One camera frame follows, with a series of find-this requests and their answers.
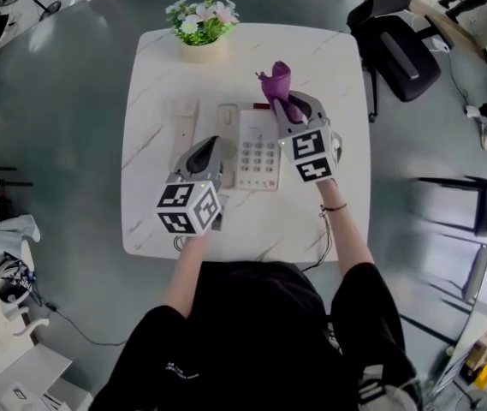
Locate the person's black t-shirt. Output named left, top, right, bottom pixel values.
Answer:
left=92, top=259, right=424, bottom=411

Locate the black white headset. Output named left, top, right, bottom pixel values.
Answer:
left=0, top=254, right=37, bottom=306

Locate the beige desk telephone base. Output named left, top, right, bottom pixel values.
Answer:
left=217, top=103, right=282, bottom=192

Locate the black office chair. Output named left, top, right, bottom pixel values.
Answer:
left=346, top=0, right=456, bottom=123

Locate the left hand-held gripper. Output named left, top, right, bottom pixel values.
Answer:
left=155, top=134, right=229, bottom=236

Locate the purple cloth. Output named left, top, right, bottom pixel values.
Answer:
left=254, top=60, right=304, bottom=124

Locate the person's left forearm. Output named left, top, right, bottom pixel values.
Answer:
left=161, top=233, right=210, bottom=316

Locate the white side table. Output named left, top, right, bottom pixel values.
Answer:
left=0, top=342, right=75, bottom=411

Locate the black white striped fabric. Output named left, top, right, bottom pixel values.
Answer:
left=356, top=361, right=424, bottom=411

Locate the black floor cable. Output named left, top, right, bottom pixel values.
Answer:
left=33, top=291, right=128, bottom=347

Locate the beige telephone handset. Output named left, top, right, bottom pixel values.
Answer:
left=169, top=94, right=201, bottom=173

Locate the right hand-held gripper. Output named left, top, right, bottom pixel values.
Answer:
left=270, top=91, right=345, bottom=185

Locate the black power strip cable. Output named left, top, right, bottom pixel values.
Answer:
left=446, top=51, right=484, bottom=110

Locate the potted flower plant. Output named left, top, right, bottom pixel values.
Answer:
left=164, top=0, right=241, bottom=64

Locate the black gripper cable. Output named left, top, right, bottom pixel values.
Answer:
left=300, top=211, right=335, bottom=273

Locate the person's right forearm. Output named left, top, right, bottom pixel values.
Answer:
left=315, top=177, right=377, bottom=280

